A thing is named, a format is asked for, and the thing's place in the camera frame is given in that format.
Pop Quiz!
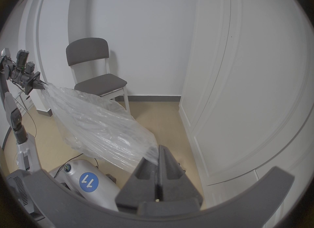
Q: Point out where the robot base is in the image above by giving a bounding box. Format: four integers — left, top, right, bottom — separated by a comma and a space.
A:
6, 158, 123, 221

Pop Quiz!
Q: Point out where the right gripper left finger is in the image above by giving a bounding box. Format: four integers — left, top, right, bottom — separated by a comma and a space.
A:
115, 145, 160, 210

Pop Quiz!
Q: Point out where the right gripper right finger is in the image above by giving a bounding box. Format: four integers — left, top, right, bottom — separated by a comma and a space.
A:
159, 145, 204, 210

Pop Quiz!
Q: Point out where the clear plastic bag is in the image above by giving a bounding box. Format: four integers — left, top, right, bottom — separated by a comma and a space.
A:
44, 82, 160, 173

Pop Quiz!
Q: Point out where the grey and white chair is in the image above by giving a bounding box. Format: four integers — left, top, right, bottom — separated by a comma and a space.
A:
66, 38, 131, 115

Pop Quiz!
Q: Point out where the white wardrobe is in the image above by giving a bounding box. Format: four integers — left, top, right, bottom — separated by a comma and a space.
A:
179, 0, 314, 222

